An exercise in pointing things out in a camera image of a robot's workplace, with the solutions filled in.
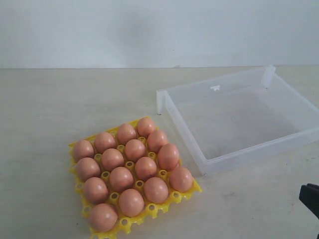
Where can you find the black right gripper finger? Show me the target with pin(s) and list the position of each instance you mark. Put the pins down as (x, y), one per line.
(309, 196)

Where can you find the clear plastic container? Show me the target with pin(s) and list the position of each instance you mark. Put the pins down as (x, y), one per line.
(237, 118)

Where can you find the brown egg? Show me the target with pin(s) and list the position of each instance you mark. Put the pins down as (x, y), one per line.
(145, 168)
(131, 202)
(145, 126)
(112, 158)
(103, 217)
(156, 140)
(104, 141)
(181, 179)
(125, 133)
(156, 190)
(86, 168)
(121, 179)
(82, 149)
(134, 150)
(168, 157)
(95, 190)

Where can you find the yellow plastic egg tray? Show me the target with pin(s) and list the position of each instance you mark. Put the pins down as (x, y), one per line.
(150, 209)

